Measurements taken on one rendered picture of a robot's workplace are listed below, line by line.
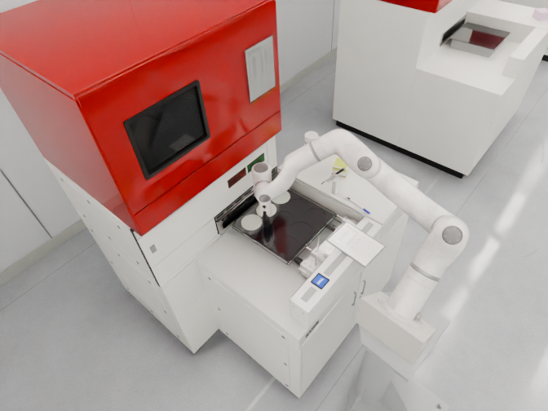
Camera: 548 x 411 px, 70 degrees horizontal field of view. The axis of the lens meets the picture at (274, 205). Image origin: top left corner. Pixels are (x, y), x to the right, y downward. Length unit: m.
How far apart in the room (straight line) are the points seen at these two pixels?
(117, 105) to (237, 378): 1.75
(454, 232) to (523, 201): 2.20
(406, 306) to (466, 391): 1.12
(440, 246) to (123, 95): 1.14
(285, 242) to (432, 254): 0.65
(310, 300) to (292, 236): 0.38
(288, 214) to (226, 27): 0.92
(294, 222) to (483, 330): 1.46
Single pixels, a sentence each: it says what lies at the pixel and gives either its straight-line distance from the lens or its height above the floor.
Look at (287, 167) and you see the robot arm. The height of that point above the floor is 1.26.
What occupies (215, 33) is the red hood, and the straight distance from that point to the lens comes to 1.41.
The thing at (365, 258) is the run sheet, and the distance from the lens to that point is 1.70.
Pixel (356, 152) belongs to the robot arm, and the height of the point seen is 1.38.
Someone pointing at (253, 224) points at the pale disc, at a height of 0.90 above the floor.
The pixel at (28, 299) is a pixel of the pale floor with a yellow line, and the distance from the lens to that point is 3.26.
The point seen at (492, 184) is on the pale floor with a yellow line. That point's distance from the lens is 3.69.
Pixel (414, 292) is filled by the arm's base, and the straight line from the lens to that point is 1.58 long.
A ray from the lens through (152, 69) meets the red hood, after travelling 1.28.
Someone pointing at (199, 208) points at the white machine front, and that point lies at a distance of 1.75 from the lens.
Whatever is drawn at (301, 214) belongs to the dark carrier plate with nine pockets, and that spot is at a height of 0.90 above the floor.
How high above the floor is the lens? 2.35
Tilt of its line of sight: 47 degrees down
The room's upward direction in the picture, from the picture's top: 4 degrees counter-clockwise
